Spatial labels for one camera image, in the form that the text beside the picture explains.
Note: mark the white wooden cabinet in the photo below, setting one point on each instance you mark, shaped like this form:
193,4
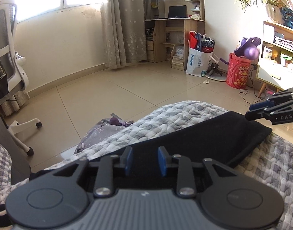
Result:
268,71

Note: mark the purple ball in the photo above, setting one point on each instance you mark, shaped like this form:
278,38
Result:
251,52

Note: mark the white shopping bag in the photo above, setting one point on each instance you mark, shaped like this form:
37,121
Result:
195,62

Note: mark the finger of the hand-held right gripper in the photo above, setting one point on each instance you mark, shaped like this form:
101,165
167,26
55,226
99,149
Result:
256,115
259,105

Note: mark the purple cloth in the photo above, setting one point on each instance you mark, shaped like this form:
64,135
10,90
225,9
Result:
101,131

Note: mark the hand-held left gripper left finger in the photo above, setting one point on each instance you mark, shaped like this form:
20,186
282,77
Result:
128,160

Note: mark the red shopping bag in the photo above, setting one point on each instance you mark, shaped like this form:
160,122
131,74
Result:
193,40

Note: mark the black stand with white base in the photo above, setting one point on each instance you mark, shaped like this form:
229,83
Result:
216,76

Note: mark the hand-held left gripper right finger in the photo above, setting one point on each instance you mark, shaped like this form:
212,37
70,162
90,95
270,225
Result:
162,160

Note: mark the wooden computer desk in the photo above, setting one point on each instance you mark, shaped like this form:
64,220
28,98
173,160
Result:
175,25

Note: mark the grey patterned fabric bundle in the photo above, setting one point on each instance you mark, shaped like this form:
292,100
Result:
14,103

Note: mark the black monitor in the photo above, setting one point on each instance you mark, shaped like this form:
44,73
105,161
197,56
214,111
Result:
177,12

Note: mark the white office chair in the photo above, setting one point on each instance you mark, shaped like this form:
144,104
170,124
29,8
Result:
22,81

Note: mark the cream and black sweatshirt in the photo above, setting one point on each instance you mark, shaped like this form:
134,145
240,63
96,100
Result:
208,134

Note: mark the red printed round box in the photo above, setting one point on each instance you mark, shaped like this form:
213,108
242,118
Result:
237,74

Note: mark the stack of papers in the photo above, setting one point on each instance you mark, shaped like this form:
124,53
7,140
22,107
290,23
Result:
285,42

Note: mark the beige star-print curtain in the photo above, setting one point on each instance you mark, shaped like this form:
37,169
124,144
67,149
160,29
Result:
125,28

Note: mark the grey checked quilted blanket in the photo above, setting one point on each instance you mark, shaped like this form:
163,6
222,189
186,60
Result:
180,115

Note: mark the grey gingham sheet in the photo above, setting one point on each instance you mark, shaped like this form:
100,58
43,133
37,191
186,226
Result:
1,160

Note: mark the purple toy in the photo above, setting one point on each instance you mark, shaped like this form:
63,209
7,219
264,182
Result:
251,42

